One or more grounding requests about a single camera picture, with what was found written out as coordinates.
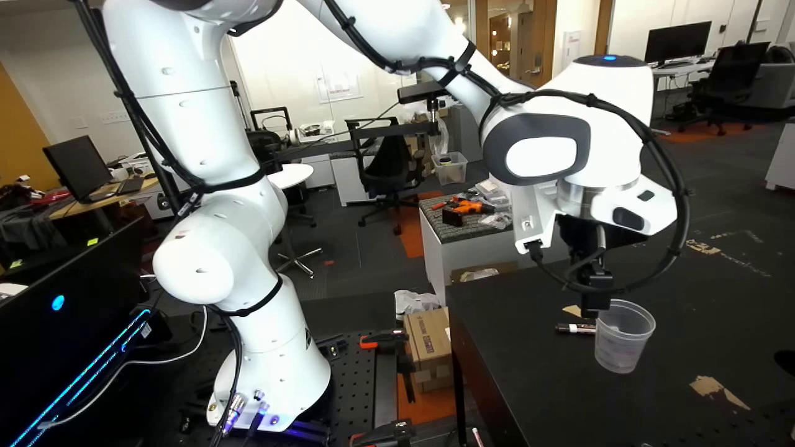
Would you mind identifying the white crumpled packing paper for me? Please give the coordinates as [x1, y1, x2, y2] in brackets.
[393, 287, 446, 320]

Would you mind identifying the white cabinet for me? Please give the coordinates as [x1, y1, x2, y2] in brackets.
[763, 121, 795, 193]

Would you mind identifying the brown Expo marker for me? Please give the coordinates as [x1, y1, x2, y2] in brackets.
[553, 320, 598, 337]

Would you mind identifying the clear plastic measuring cup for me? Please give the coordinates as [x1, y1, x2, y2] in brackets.
[592, 294, 658, 378]

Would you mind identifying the orange-handled clamp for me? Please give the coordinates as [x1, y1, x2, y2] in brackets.
[356, 327, 409, 356]
[345, 416, 418, 447]

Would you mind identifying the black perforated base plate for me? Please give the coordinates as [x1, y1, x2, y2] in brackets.
[314, 329, 402, 447]

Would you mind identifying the wide black monitor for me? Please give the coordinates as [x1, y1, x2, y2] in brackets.
[643, 19, 712, 70]

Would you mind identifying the white round stool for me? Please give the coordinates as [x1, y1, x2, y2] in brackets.
[266, 160, 325, 281]

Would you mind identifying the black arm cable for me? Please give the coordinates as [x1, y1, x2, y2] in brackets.
[320, 0, 694, 294]

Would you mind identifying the small black monitor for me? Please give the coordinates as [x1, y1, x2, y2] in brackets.
[42, 134, 115, 205]

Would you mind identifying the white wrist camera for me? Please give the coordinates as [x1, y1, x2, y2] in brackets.
[510, 181, 560, 257]

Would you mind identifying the black pole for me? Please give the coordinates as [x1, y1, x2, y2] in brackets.
[70, 0, 186, 219]

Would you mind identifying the tan cardboard piece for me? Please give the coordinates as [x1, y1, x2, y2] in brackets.
[449, 261, 520, 287]

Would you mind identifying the black computer case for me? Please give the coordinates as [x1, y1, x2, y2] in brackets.
[0, 216, 161, 447]

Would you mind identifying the orange black power tool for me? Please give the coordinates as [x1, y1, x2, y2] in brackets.
[440, 193, 489, 229]

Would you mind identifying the grey cabinet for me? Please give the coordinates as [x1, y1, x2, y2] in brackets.
[418, 193, 581, 308]

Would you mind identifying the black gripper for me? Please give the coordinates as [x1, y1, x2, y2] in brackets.
[569, 210, 619, 323]

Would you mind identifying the cardboard box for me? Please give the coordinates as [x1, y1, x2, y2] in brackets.
[402, 306, 454, 394]

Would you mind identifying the black mesh office chair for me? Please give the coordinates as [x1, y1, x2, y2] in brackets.
[689, 39, 776, 135]

